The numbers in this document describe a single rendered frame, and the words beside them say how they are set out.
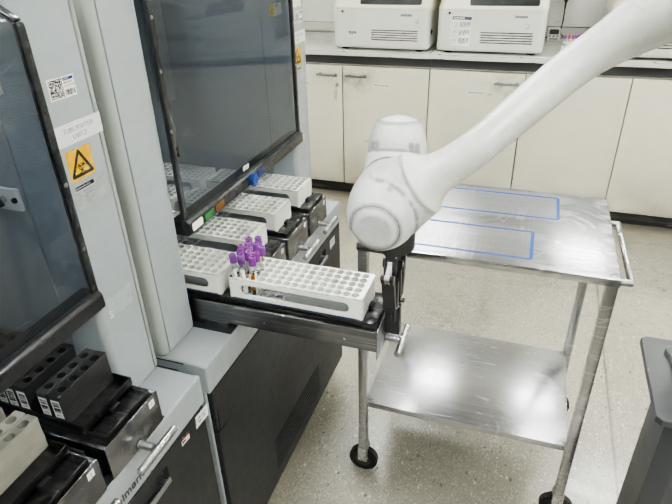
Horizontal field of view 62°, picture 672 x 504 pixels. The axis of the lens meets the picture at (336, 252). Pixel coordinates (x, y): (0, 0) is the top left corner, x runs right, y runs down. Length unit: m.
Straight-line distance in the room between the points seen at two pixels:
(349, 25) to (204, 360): 2.53
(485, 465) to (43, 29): 1.67
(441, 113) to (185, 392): 2.55
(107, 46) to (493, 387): 1.38
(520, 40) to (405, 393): 2.09
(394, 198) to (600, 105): 2.60
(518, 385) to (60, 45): 1.49
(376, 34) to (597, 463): 2.40
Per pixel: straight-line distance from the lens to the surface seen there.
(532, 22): 3.25
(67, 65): 0.93
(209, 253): 1.30
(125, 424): 1.01
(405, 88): 3.38
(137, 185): 1.05
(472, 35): 3.27
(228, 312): 1.23
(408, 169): 0.82
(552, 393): 1.84
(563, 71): 0.91
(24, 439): 0.96
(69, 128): 0.93
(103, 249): 1.01
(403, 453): 1.97
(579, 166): 3.42
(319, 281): 1.16
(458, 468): 1.95
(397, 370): 1.83
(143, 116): 1.06
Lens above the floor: 1.49
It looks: 30 degrees down
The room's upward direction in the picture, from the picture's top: 2 degrees counter-clockwise
